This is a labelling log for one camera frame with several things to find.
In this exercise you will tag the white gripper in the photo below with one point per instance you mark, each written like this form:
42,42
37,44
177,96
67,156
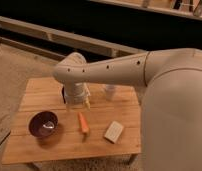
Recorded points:
76,93

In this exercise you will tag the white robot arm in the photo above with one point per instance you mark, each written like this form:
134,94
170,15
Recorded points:
171,109

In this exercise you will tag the orange carrot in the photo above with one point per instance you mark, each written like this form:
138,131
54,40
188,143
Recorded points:
83,123

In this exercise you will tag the translucent plastic cup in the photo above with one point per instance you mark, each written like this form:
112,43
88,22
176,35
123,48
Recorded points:
109,91

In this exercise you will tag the wooden table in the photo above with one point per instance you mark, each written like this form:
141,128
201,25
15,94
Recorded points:
68,141

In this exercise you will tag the purple bowl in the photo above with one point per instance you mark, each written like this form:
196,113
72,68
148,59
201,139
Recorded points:
43,124

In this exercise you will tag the white rectangular sponge block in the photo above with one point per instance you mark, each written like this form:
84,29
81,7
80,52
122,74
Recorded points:
114,131

